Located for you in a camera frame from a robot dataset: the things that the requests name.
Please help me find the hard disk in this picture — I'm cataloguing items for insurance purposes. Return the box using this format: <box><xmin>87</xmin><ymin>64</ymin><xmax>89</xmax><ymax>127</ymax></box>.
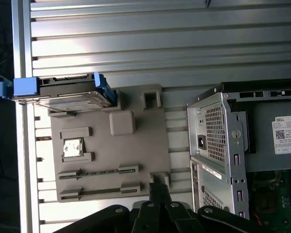
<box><xmin>0</xmin><ymin>71</ymin><xmax>117</xmax><ymax>109</ymax></box>

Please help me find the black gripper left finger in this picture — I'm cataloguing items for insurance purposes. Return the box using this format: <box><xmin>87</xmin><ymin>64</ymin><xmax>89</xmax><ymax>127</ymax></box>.
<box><xmin>72</xmin><ymin>182</ymin><xmax>161</xmax><ymax>233</ymax></box>

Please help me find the silver CPU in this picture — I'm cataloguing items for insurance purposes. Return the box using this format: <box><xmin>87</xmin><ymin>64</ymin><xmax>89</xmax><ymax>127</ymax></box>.
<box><xmin>62</xmin><ymin>138</ymin><xmax>85</xmax><ymax>159</ymax></box>

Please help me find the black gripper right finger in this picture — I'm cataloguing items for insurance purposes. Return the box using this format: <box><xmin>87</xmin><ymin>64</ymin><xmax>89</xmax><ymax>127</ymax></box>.
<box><xmin>159</xmin><ymin>184</ymin><xmax>258</xmax><ymax>233</ymax></box>

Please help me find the black open PC case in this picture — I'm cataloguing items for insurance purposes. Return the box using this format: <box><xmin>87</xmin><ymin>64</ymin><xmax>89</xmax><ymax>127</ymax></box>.
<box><xmin>186</xmin><ymin>81</ymin><xmax>291</xmax><ymax>233</ymax></box>

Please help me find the grey parts rack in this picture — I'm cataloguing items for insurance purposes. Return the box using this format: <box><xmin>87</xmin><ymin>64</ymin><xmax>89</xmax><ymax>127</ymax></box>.
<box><xmin>48</xmin><ymin>83</ymin><xmax>172</xmax><ymax>203</ymax></box>

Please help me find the green motherboard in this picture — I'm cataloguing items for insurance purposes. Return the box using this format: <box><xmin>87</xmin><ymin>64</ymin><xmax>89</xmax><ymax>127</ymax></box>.
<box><xmin>247</xmin><ymin>169</ymin><xmax>291</xmax><ymax>233</ymax></box>

